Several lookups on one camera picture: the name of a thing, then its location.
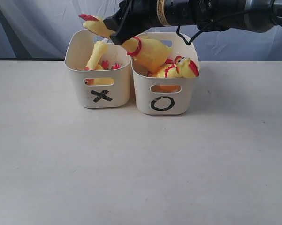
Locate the cream bin marked O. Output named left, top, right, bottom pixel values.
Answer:
left=131, top=32, right=199, bottom=115

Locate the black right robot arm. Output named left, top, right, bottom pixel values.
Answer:
left=103, top=0, right=282, bottom=45

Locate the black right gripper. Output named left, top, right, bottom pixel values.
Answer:
left=103, top=0, right=200, bottom=45

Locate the headless yellow rubber chicken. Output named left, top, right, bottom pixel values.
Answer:
left=92, top=60, right=120, bottom=85

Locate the cream bin marked X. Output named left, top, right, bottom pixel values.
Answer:
left=65, top=30, right=131, bottom=109

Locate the yellow chicken neck white tube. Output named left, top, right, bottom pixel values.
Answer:
left=84, top=38, right=108, bottom=86

